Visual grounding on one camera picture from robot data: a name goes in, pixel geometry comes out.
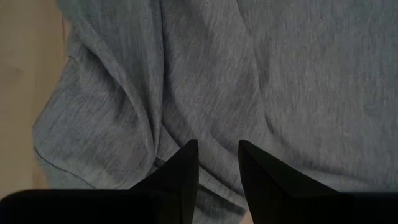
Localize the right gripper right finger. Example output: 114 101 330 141
238 139 341 224

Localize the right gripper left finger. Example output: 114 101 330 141
127 139 200 224

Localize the grey t-shirt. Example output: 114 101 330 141
32 0 398 224

